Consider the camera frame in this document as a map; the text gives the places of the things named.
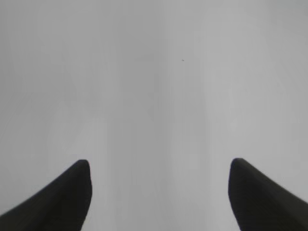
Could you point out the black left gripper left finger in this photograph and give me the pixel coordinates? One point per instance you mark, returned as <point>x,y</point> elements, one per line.
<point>60,206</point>

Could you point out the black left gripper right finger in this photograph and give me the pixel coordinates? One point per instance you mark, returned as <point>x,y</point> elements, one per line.
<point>260,204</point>

